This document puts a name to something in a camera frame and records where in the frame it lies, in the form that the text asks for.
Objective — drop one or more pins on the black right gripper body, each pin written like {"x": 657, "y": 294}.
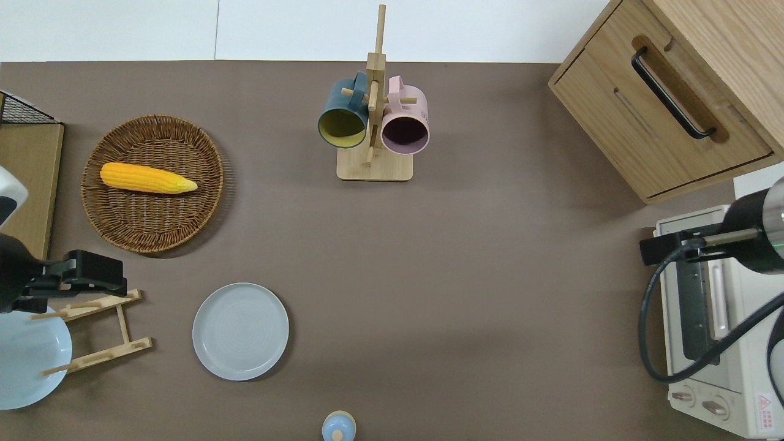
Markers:
{"x": 744, "y": 257}

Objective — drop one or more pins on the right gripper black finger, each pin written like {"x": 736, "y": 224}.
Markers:
{"x": 658, "y": 250}

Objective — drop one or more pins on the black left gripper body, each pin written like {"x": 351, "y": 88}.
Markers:
{"x": 18, "y": 275}

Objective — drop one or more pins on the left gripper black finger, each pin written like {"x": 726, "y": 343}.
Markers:
{"x": 98, "y": 269}
{"x": 58, "y": 298}

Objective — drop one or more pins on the gray round plate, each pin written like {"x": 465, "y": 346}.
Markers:
{"x": 240, "y": 331}

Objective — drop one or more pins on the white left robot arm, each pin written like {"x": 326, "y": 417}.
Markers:
{"x": 11, "y": 184}

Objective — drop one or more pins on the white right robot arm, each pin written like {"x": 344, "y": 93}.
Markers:
{"x": 776, "y": 208}

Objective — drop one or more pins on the wooden plate rack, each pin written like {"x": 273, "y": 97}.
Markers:
{"x": 122, "y": 321}

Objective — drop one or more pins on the light blue plate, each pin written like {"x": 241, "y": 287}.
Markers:
{"x": 27, "y": 361}

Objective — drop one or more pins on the round wicker basket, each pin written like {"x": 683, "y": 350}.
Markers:
{"x": 153, "y": 220}

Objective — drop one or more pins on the yellow corn cob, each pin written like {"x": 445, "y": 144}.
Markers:
{"x": 144, "y": 177}

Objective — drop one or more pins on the white toaster oven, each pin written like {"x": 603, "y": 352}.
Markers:
{"x": 747, "y": 367}

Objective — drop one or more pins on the wooden drawer cabinet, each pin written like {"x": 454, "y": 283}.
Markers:
{"x": 612, "y": 110}

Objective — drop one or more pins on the blue dome bell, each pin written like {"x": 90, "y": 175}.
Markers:
{"x": 339, "y": 427}

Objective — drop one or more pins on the pink mug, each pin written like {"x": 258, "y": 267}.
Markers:
{"x": 407, "y": 107}

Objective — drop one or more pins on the teal mug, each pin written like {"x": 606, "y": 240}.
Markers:
{"x": 343, "y": 107}

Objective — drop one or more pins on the wooden mug tree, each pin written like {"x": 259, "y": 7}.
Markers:
{"x": 375, "y": 166}

